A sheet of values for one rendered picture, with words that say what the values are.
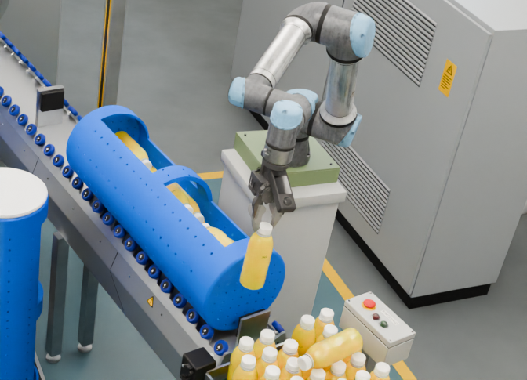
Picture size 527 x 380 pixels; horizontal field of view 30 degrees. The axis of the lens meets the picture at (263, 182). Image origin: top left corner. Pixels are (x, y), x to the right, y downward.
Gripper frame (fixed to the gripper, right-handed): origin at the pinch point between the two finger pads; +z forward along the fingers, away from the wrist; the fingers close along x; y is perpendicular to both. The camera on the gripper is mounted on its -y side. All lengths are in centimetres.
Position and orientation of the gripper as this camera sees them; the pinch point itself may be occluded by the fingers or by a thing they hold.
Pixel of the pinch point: (264, 228)
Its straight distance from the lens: 258.5
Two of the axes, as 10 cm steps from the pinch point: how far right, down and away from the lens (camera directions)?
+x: -8.9, 0.7, -4.6
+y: -4.2, -5.4, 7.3
